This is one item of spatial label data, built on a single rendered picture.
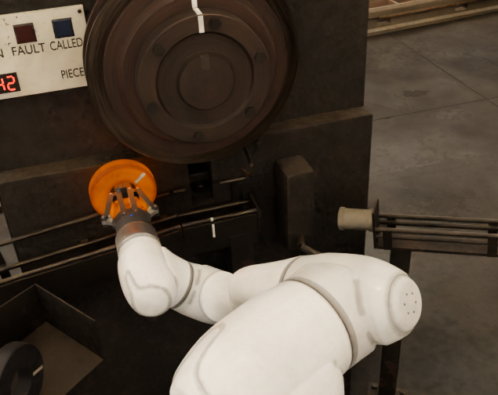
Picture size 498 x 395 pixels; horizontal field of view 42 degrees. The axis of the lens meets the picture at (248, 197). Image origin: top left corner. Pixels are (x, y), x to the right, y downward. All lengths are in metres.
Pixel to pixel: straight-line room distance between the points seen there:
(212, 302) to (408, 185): 1.95
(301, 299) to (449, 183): 2.45
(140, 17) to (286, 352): 0.83
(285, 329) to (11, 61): 1.00
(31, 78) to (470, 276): 1.77
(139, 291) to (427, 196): 2.02
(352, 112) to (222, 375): 1.18
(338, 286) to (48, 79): 0.96
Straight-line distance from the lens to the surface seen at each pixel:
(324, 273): 0.78
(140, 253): 1.27
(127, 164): 1.52
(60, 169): 1.61
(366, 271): 0.78
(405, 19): 5.12
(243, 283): 0.98
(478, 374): 2.27
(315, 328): 0.73
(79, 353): 1.49
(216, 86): 1.36
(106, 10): 1.36
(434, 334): 2.36
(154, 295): 1.22
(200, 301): 1.29
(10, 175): 1.64
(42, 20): 1.50
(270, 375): 0.69
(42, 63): 1.53
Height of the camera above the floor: 1.64
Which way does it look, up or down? 33 degrees down
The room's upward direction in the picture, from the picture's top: 3 degrees counter-clockwise
